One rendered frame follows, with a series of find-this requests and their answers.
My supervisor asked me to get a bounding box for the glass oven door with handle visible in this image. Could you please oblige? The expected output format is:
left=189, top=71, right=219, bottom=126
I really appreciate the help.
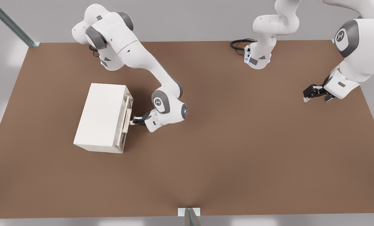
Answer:
left=113, top=85, right=134, bottom=153

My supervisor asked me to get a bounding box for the white oven body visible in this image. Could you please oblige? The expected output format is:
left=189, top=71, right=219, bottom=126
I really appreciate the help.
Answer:
left=73, top=83, right=127, bottom=154

